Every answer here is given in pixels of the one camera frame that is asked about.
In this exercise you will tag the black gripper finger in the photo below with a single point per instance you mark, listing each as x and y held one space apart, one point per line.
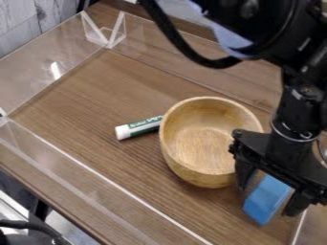
246 171
298 203

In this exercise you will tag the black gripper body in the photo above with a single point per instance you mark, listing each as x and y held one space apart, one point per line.
284 154

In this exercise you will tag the blue foam block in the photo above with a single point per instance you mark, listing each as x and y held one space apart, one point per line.
266 199

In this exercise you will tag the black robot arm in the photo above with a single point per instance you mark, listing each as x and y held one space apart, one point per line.
285 32

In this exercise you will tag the brown wooden bowl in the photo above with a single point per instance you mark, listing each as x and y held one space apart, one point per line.
196 137

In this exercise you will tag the white green tube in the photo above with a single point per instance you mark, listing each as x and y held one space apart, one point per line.
137 128

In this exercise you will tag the clear acrylic corner bracket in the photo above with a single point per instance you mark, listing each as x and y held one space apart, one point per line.
106 37

